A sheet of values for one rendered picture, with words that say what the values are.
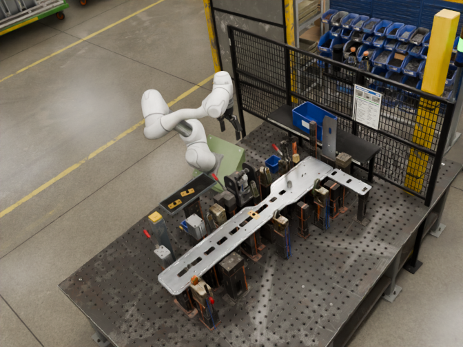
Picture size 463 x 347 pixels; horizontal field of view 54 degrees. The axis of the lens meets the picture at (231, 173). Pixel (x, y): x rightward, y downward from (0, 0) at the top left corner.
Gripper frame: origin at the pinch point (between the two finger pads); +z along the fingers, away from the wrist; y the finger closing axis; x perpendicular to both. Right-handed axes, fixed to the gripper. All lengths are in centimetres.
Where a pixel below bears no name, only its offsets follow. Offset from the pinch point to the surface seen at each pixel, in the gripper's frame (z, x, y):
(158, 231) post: 39, -63, -5
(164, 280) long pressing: 46, -80, 22
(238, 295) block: 72, -48, 45
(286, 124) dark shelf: 43, 69, -19
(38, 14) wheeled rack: 118, 120, -653
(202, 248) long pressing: 46, -50, 21
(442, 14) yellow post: -54, 96, 72
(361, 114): 24, 90, 32
